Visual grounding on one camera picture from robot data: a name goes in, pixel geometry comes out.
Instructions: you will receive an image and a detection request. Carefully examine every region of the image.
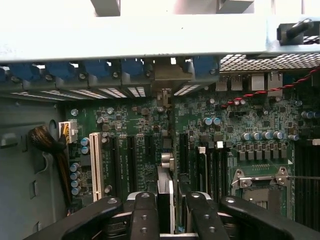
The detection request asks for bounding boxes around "black RAM slot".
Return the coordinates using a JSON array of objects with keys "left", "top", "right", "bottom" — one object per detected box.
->
[
  {"left": 207, "top": 147, "right": 216, "bottom": 201},
  {"left": 304, "top": 139, "right": 314, "bottom": 222},
  {"left": 214, "top": 141, "right": 224, "bottom": 201},
  {"left": 295, "top": 143, "right": 305, "bottom": 221},
  {"left": 312, "top": 139, "right": 320, "bottom": 222},
  {"left": 222, "top": 147, "right": 230, "bottom": 201},
  {"left": 196, "top": 146, "right": 208, "bottom": 201}
]

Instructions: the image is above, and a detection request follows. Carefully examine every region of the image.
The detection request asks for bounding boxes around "long black expansion slot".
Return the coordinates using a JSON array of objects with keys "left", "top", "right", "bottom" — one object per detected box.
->
[
  {"left": 178, "top": 133, "right": 190, "bottom": 176},
  {"left": 126, "top": 135, "right": 138, "bottom": 193},
  {"left": 108, "top": 135, "right": 121, "bottom": 198}
]

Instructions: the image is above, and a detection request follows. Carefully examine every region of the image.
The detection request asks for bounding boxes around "short black expansion slot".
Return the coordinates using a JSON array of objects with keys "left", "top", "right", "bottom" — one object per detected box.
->
[{"left": 144, "top": 135, "right": 155, "bottom": 166}]

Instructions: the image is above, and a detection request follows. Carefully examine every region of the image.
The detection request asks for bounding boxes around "white PCI expansion slot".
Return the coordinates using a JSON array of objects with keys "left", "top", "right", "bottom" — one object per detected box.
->
[{"left": 89, "top": 131, "right": 105, "bottom": 203}]

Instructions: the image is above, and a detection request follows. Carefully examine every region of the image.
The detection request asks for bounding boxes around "green Dell motherboard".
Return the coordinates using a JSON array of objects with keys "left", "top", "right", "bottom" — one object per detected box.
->
[{"left": 63, "top": 72, "right": 320, "bottom": 223}]

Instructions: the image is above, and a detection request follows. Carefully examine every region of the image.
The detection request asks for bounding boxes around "silver socket locking lever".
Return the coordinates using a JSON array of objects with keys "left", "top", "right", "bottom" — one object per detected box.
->
[{"left": 238, "top": 174, "right": 320, "bottom": 181}]

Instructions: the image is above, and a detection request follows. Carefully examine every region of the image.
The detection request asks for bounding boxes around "white power connector plug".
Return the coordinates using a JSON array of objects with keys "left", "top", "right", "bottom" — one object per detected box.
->
[{"left": 58, "top": 119, "right": 79, "bottom": 145}]

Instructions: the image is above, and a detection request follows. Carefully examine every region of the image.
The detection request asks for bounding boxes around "silver perforated slot cover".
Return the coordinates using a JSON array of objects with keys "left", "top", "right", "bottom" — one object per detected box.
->
[
  {"left": 88, "top": 72, "right": 126, "bottom": 100},
  {"left": 173, "top": 69, "right": 220, "bottom": 97},
  {"left": 9, "top": 76, "right": 66, "bottom": 101},
  {"left": 121, "top": 71, "right": 153, "bottom": 99},
  {"left": 56, "top": 73, "right": 106, "bottom": 100}
]

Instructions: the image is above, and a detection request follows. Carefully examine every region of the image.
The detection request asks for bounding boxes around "silver USB port block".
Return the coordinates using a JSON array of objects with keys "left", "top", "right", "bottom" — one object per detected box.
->
[
  {"left": 215, "top": 73, "right": 231, "bottom": 92},
  {"left": 231, "top": 73, "right": 244, "bottom": 91}
]

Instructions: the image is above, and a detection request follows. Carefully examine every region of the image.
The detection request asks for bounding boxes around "silver ethernet port block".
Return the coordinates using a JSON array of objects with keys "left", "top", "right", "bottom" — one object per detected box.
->
[
  {"left": 250, "top": 73, "right": 266, "bottom": 92},
  {"left": 266, "top": 71, "right": 284, "bottom": 97}
]

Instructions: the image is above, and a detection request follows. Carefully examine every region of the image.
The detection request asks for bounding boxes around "silver open PC case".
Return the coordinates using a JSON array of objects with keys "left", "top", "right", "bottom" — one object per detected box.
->
[{"left": 0, "top": 13, "right": 320, "bottom": 240}]

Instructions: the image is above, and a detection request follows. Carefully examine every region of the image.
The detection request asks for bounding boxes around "black case lock latch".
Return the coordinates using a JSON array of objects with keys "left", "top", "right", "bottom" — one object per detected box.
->
[{"left": 276, "top": 18, "right": 315, "bottom": 46}]

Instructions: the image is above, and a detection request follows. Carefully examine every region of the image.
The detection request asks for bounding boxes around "CPU socket with metal frame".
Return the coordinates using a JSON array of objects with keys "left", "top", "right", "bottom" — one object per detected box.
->
[{"left": 230, "top": 166, "right": 289, "bottom": 221}]

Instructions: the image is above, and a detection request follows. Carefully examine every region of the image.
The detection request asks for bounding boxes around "black sleeved power cable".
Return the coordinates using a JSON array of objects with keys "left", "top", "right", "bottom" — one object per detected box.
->
[{"left": 28, "top": 124, "right": 74, "bottom": 213}]

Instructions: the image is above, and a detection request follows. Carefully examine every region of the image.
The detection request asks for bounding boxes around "red black twisted wire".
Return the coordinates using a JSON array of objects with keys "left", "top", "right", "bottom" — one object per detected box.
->
[{"left": 220, "top": 65, "right": 320, "bottom": 109}]

